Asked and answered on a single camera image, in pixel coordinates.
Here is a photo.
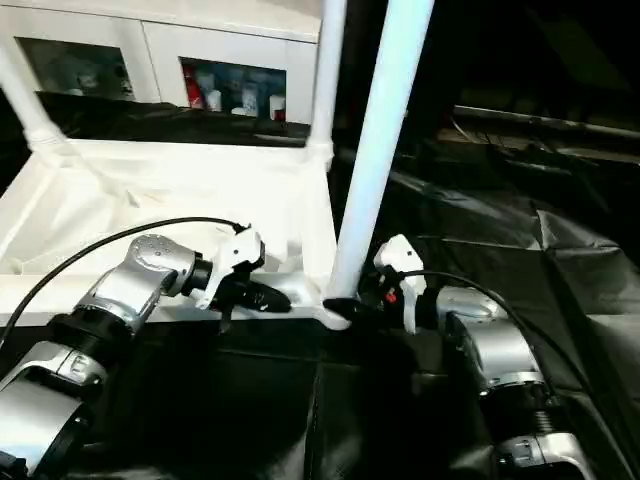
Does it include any white plastic table top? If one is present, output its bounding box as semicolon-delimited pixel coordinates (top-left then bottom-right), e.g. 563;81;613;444
0;137;354;331

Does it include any black mat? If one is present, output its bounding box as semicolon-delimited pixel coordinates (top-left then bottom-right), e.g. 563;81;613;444
0;92;640;480

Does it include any red bottle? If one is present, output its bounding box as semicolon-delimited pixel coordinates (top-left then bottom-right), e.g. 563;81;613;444
184;69;204;109

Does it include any dark metal pole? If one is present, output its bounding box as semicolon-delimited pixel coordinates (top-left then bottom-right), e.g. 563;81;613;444
452;107;640;136

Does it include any white glass-door cabinet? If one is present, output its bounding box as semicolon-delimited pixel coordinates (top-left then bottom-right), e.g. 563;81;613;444
0;0;326;124

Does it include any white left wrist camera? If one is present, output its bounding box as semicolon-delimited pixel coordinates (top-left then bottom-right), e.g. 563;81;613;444
197;224;266;311

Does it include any black right camera cable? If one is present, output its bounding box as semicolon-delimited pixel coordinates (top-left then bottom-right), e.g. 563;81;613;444
394;269;601;401

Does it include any black camera cable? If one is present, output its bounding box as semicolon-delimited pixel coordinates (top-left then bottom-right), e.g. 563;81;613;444
394;269;601;401
0;216;251;346

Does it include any black left camera cable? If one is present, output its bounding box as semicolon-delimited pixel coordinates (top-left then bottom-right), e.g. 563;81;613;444
0;216;251;346

